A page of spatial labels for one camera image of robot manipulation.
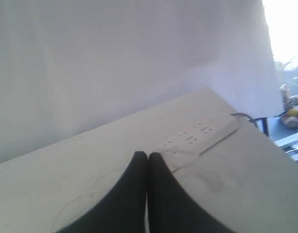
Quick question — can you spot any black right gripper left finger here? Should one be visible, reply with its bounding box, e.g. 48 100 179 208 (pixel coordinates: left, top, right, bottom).
58 151 148 233

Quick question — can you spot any white backdrop sheet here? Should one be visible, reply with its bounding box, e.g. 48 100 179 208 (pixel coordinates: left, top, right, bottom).
0 0 282 163

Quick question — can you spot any white power strip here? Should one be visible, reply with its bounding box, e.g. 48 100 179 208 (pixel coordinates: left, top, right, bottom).
154 116 240 173

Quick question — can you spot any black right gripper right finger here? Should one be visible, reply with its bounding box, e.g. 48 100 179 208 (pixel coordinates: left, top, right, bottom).
147 152 233 233

